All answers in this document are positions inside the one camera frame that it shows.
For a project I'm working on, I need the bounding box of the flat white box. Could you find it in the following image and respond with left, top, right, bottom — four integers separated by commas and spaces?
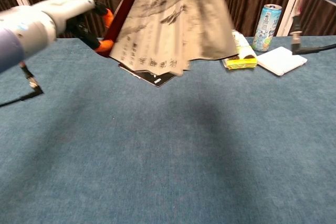
256, 46, 308, 77

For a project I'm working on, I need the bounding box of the tall light blue drink can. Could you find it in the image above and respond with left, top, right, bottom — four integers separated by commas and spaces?
252, 4, 283, 53

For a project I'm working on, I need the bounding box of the black product package card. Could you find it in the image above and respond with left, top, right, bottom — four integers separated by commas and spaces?
118, 62, 177, 88

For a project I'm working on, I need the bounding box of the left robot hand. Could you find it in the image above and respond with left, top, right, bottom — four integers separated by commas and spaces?
34, 0, 115, 53

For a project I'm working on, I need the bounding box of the red-ribbed white paper folding fan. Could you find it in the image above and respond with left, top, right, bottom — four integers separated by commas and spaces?
98, 0, 238, 77

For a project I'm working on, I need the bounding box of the yellow scouring sponge pack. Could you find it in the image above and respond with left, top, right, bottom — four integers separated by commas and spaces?
222, 29, 258, 70

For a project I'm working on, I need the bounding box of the black cable with plug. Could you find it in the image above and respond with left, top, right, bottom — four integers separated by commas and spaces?
0, 61, 45, 108
290, 14, 336, 56

